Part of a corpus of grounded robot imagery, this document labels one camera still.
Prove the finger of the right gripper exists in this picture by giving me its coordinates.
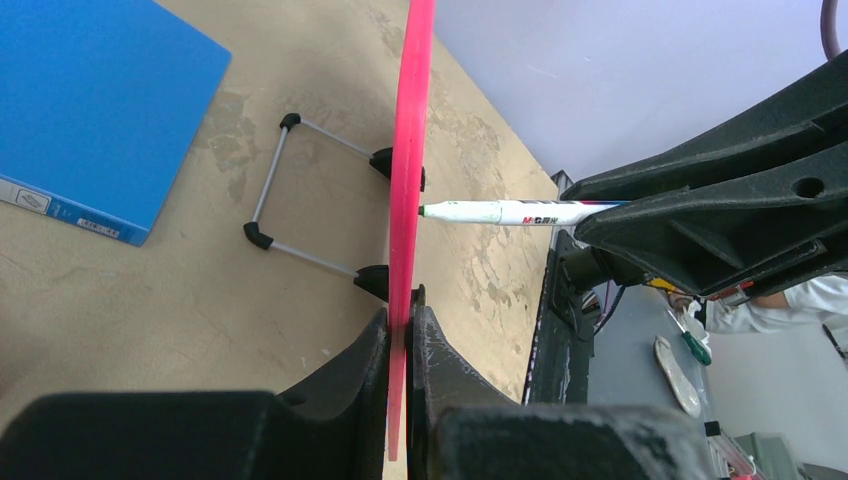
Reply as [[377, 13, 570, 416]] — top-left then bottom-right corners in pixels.
[[576, 145, 847, 296], [562, 53, 847, 201]]

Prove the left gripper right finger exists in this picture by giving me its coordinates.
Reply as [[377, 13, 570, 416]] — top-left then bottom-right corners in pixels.
[[407, 306, 714, 479]]

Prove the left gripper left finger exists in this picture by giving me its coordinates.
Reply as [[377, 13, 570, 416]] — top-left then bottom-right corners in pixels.
[[1, 310, 389, 479]]

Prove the white green marker pen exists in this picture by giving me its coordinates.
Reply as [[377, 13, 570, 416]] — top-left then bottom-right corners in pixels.
[[418, 200, 626, 227]]

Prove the pink framed whiteboard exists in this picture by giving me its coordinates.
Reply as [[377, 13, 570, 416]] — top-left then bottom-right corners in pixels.
[[386, 0, 435, 462]]

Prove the black whiteboard stand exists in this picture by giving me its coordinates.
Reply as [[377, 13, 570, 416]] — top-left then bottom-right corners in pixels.
[[242, 112, 393, 302]]

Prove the person in white shirt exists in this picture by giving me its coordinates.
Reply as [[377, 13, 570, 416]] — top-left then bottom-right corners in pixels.
[[667, 272, 847, 360]]

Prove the blue folder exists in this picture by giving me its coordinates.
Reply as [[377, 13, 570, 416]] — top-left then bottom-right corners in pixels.
[[1, 1, 231, 246]]

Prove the aluminium base frame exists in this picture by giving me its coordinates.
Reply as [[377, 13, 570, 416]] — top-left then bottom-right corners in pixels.
[[523, 169, 598, 407]]

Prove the green handled screwdriver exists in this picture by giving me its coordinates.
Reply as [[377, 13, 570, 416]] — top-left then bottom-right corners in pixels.
[[667, 309, 713, 366]]

